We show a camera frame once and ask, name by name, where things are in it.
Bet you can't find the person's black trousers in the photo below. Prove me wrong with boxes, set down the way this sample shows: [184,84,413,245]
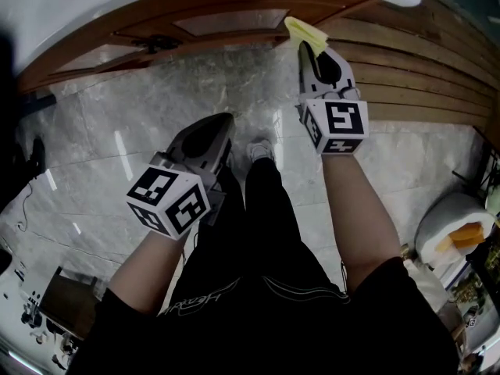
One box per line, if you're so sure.
[183,158,341,300]

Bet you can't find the black metal rack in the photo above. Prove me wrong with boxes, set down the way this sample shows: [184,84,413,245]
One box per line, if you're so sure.
[452,127,500,210]

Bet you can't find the person's left forearm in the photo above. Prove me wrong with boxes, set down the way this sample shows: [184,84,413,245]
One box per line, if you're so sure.
[107,228,192,316]

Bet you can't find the orange cushion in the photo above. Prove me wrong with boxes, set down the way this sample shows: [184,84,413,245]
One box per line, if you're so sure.
[448,223,485,249]

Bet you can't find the wooden slatted panel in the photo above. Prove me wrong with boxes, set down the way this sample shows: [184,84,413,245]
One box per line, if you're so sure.
[316,0,500,140]

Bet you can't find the wooden vanity cabinet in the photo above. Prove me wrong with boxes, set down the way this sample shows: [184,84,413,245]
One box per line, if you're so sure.
[17,0,376,95]

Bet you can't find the thin black floor cable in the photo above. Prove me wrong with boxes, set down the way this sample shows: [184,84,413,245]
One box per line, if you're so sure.
[15,181,34,234]

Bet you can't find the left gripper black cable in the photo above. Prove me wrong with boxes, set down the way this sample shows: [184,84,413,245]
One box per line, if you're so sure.
[181,230,200,267]

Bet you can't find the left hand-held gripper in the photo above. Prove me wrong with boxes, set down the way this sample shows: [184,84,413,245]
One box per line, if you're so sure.
[125,113,235,241]

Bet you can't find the wooden cabinet door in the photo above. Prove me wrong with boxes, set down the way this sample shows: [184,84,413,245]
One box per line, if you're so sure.
[112,0,292,48]
[46,37,173,88]

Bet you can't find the dark wooden chair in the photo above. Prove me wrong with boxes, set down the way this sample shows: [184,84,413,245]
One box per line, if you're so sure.
[38,266,98,341]

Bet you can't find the person's black t-shirt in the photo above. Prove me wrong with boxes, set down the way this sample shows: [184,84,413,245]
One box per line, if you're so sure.
[73,255,460,375]

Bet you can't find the person's right forearm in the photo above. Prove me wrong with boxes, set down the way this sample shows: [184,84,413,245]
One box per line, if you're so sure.
[322,152,402,295]

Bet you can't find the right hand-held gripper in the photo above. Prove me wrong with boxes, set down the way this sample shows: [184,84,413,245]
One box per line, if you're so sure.
[298,41,370,155]

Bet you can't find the yellow cloth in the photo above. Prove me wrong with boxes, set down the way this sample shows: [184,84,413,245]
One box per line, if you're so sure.
[284,16,329,54]

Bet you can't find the person's right white shoe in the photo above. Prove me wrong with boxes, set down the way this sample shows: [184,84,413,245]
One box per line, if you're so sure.
[248,138,274,163]

